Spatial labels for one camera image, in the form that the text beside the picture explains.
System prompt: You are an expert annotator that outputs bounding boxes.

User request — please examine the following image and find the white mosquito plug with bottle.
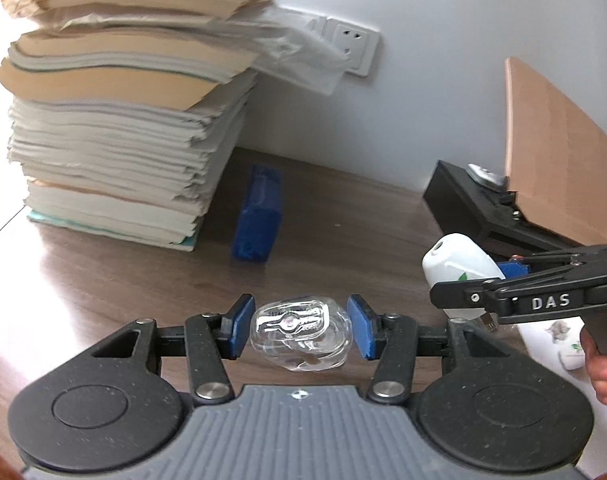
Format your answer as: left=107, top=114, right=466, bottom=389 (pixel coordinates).
left=421, top=232, right=507, bottom=331

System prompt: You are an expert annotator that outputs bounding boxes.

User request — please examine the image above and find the blue small box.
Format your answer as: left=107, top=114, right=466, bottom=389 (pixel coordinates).
left=232, top=165, right=282, bottom=262

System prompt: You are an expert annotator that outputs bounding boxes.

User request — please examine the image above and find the person's right hand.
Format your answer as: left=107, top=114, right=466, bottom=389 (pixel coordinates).
left=580, top=326, right=607, bottom=406

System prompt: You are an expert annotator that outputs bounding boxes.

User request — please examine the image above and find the orange white shoebox lid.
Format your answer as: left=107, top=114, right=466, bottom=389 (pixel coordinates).
left=517, top=318, right=607, bottom=478

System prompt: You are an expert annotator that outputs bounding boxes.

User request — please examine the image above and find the black monitor riser shelf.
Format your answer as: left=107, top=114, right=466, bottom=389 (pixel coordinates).
left=424, top=160, right=578, bottom=258

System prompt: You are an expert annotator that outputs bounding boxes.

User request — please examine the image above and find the wooden book stand board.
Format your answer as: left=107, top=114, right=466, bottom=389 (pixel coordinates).
left=505, top=58, right=607, bottom=245

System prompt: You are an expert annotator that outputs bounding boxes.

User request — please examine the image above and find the stack of books and papers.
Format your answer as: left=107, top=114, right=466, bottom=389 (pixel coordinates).
left=0, top=0, right=349, bottom=252

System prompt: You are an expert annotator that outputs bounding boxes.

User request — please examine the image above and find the white wall socket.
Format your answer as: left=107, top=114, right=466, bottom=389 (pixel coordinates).
left=313, top=16, right=381, bottom=78

